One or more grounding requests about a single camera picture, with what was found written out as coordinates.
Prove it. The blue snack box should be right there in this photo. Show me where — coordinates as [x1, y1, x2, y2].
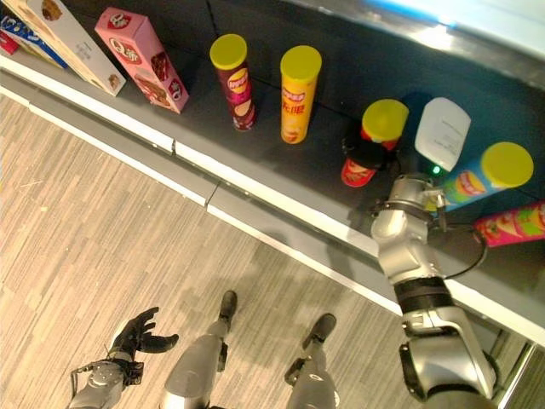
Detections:
[0, 14, 70, 70]

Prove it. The pink snack box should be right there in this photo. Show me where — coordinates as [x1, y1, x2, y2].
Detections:
[94, 6, 191, 115]

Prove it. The blue chips can yellow lid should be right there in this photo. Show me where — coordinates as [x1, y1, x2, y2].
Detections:
[437, 141, 535, 213]

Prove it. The red snack box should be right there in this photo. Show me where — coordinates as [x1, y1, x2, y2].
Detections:
[0, 29, 20, 56]

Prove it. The silver robot leg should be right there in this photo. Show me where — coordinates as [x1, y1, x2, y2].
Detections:
[284, 313, 338, 409]
[163, 290, 238, 409]

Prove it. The pink chips can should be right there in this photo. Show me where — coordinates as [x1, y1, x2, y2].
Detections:
[473, 199, 545, 249]

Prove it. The silver right robot leg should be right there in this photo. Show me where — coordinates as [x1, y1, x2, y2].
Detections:
[284, 313, 338, 409]

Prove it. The white cookie box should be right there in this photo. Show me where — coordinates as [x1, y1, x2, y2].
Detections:
[1, 0, 128, 97]

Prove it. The dark grey shelf board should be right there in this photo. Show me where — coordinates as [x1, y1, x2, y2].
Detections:
[0, 0, 545, 347]

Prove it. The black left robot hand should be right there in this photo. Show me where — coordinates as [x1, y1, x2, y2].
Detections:
[111, 307, 181, 355]

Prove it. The silver left robot leg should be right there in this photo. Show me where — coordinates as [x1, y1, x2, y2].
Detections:
[163, 290, 238, 409]

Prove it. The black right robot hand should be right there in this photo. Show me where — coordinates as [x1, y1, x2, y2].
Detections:
[342, 96, 472, 174]

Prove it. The silver shelf board edge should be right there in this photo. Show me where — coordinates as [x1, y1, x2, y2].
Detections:
[280, 0, 545, 89]

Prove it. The red chips can yellow lid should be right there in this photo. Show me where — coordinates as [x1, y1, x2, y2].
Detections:
[340, 98, 410, 189]

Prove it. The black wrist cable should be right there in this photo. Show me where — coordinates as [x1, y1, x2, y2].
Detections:
[440, 224, 489, 281]

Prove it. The maroon chips can yellow lid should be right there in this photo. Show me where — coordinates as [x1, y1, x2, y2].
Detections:
[209, 33, 258, 133]

